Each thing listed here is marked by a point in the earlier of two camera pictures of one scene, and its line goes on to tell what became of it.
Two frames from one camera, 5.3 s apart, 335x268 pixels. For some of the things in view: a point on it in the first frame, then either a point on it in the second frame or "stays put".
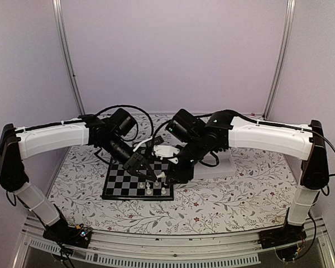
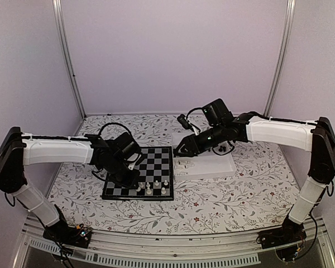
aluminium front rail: x=169 y=249 stays put
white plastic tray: x=226 y=167 stays put
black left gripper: x=140 y=162 to x=130 y=183
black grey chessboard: x=121 y=184 stays put
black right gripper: x=180 y=177 to x=188 y=143
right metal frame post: x=283 y=57 stays put
